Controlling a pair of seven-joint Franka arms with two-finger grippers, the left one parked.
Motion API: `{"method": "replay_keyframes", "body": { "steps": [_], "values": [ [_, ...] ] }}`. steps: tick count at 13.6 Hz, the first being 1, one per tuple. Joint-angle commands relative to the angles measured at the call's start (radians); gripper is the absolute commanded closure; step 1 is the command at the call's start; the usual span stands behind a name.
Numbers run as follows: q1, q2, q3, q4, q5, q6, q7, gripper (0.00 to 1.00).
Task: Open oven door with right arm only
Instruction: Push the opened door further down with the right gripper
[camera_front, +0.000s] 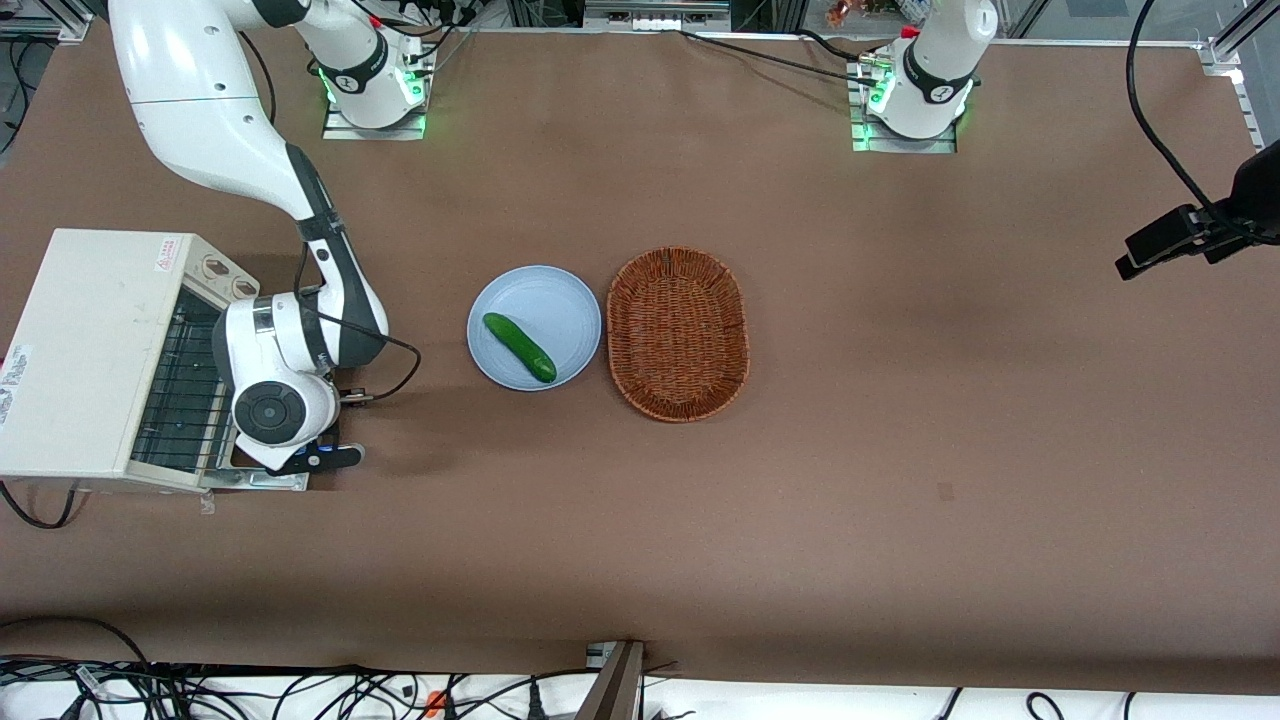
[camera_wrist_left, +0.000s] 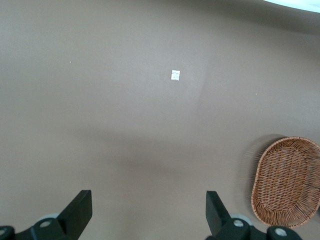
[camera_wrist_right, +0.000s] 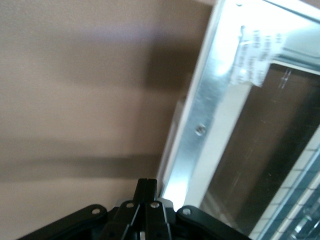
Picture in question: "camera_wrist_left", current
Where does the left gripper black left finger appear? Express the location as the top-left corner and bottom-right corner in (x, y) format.
(0, 189), (94, 240)

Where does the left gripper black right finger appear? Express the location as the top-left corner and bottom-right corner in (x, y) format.
(205, 190), (304, 240)

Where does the brown wicker basket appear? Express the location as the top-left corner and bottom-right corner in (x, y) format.
(250, 136), (320, 229)

